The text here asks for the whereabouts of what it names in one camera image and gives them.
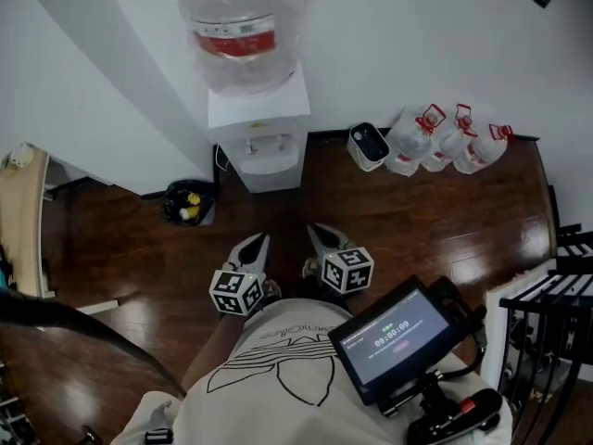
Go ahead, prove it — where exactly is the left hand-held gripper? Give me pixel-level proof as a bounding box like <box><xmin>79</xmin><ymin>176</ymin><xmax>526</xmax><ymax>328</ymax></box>
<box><xmin>208</xmin><ymin>233</ymin><xmax>272</xmax><ymax>317</ymax></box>

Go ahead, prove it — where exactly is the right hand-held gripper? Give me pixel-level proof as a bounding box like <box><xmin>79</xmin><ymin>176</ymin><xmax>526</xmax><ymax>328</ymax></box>
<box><xmin>306</xmin><ymin>222</ymin><xmax>375</xmax><ymax>297</ymax></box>

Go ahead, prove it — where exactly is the white dispenser cabinet door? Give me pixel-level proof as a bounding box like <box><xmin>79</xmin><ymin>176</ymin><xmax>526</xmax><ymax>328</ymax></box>
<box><xmin>244</xmin><ymin>172</ymin><xmax>301</xmax><ymax>196</ymax></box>

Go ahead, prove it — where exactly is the white water dispenser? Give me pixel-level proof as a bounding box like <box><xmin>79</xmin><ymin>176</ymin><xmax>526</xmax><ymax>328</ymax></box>
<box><xmin>207</xmin><ymin>60</ymin><xmax>311</xmax><ymax>196</ymax></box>

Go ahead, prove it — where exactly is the person's left forearm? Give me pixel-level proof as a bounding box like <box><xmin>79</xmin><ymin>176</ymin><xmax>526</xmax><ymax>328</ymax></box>
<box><xmin>180</xmin><ymin>313</ymin><xmax>249</xmax><ymax>399</ymax></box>

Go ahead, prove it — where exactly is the clear water bottle red label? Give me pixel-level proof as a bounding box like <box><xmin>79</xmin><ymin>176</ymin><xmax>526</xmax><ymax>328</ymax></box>
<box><xmin>170</xmin><ymin>0</ymin><xmax>308</xmax><ymax>99</ymax></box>

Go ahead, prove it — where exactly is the trash bin with black bag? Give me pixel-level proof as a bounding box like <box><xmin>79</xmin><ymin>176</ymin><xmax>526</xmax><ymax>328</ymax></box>
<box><xmin>160</xmin><ymin>179</ymin><xmax>219</xmax><ymax>228</ymax></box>

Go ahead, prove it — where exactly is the small white bin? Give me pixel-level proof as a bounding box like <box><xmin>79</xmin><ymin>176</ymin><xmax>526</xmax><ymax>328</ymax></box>
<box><xmin>346</xmin><ymin>121</ymin><xmax>392</xmax><ymax>172</ymax></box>

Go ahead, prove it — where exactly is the black framed monitor screen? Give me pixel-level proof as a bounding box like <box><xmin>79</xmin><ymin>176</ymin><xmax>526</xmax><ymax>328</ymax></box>
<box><xmin>327</xmin><ymin>274</ymin><xmax>468</xmax><ymax>406</ymax></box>

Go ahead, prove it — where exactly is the person's beige printed shirt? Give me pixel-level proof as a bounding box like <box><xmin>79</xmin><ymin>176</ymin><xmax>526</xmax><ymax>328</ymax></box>
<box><xmin>109</xmin><ymin>297</ymin><xmax>513</xmax><ymax>445</ymax></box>

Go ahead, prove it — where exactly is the dark curved handrail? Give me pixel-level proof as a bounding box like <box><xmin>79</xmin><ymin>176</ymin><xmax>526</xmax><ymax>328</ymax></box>
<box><xmin>0</xmin><ymin>288</ymin><xmax>187</xmax><ymax>399</ymax></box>

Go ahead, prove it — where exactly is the black metal rack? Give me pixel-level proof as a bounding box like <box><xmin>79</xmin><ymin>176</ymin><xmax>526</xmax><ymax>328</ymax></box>
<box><xmin>498</xmin><ymin>222</ymin><xmax>593</xmax><ymax>405</ymax></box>

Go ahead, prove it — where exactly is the white dispenser power cable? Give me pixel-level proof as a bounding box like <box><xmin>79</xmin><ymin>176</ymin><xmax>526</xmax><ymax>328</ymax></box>
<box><xmin>213</xmin><ymin>143</ymin><xmax>232</xmax><ymax>174</ymax></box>

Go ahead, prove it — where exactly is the clear water jug red handle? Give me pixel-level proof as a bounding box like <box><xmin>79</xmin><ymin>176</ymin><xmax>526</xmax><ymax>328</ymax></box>
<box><xmin>420</xmin><ymin>103</ymin><xmax>479</xmax><ymax>173</ymax></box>
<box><xmin>384</xmin><ymin>103</ymin><xmax>448</xmax><ymax>177</ymax></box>
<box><xmin>452</xmin><ymin>122</ymin><xmax>516</xmax><ymax>176</ymax></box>

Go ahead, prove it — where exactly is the black monitor mount rig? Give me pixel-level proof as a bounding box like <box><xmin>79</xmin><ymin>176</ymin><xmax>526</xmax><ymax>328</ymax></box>
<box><xmin>376</xmin><ymin>275</ymin><xmax>505</xmax><ymax>445</ymax></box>

